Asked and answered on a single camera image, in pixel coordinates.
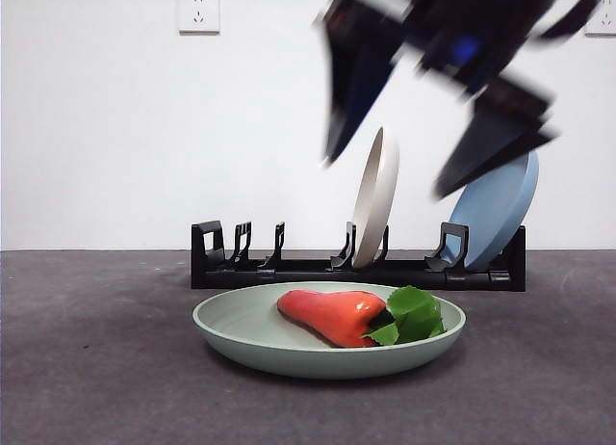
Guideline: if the orange carrot with green leaves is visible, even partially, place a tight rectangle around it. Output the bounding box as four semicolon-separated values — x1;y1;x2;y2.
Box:
276;284;447;349

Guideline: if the green plate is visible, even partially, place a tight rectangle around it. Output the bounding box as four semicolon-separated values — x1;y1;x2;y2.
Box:
192;284;468;380

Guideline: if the blue plate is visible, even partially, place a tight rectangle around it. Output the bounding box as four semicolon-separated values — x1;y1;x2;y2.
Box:
447;148;540;272

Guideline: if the white plate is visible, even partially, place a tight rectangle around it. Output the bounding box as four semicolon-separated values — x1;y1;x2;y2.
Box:
350;125;400;268

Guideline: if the black plate rack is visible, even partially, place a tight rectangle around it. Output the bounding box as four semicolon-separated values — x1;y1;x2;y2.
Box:
191;221;526;292

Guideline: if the white wall socket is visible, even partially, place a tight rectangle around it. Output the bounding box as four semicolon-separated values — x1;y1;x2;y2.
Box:
583;0;616;37
178;0;221;36

